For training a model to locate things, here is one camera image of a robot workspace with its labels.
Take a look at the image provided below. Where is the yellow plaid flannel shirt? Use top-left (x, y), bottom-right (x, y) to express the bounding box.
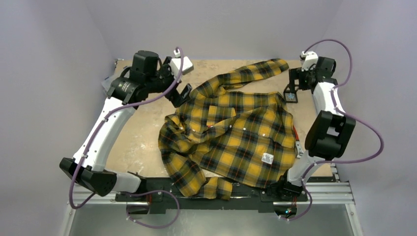
top-left (158, 59), bottom-right (297, 199)

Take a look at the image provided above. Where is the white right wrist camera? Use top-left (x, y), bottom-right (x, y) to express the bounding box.
top-left (300, 51), bottom-right (319, 72)

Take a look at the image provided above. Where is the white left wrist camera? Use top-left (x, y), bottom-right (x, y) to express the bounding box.
top-left (169, 56), bottom-right (194, 77)

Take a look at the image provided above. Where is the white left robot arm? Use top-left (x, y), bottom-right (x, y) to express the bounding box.
top-left (59, 49), bottom-right (194, 201)

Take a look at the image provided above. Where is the aluminium rail frame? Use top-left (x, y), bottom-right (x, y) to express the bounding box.
top-left (66, 59), bottom-right (364, 236)

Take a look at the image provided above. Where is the black rectangular frame stand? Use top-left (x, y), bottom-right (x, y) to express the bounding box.
top-left (283, 84), bottom-right (299, 103)

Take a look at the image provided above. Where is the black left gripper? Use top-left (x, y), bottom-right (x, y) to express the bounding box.
top-left (146, 57), bottom-right (191, 106)

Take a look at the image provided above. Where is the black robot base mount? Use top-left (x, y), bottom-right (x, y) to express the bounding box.
top-left (115, 177), bottom-right (308, 217)

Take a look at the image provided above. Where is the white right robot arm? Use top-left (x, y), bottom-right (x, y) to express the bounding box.
top-left (276, 52), bottom-right (356, 200)

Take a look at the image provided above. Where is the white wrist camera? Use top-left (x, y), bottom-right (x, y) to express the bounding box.
top-left (169, 56), bottom-right (194, 77)
top-left (300, 51), bottom-right (319, 72)

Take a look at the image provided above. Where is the clear plastic organizer box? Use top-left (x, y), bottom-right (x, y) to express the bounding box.
top-left (101, 66), bottom-right (130, 94)

